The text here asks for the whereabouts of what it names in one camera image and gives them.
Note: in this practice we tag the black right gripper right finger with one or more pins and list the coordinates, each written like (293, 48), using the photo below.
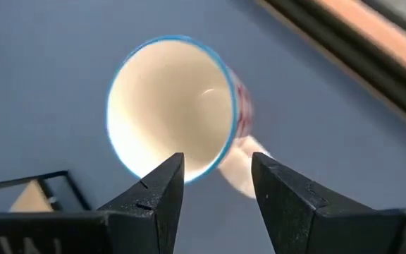
(294, 218)

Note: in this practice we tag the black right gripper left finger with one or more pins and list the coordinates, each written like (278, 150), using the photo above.
(153, 218)

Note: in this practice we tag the blue-rimmed pink patterned mug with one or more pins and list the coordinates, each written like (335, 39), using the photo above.
(167, 106)

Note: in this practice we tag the tan cardboard piece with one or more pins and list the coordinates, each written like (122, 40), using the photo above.
(32, 199)

